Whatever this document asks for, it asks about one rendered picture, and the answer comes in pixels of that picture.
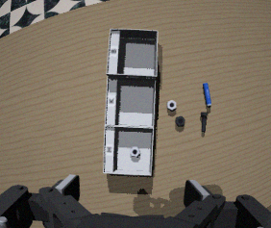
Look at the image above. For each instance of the black bolt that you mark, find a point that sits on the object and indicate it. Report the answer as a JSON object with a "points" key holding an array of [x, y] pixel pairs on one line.
{"points": [[204, 116]]}

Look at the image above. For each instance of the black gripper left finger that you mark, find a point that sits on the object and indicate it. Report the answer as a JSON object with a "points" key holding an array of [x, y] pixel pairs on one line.
{"points": [[63, 209]]}

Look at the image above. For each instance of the blue battery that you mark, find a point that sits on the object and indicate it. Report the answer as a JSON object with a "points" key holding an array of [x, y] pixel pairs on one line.
{"points": [[207, 95]]}

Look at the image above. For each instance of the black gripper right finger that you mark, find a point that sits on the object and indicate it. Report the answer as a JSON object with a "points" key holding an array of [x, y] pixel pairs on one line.
{"points": [[244, 212]]}

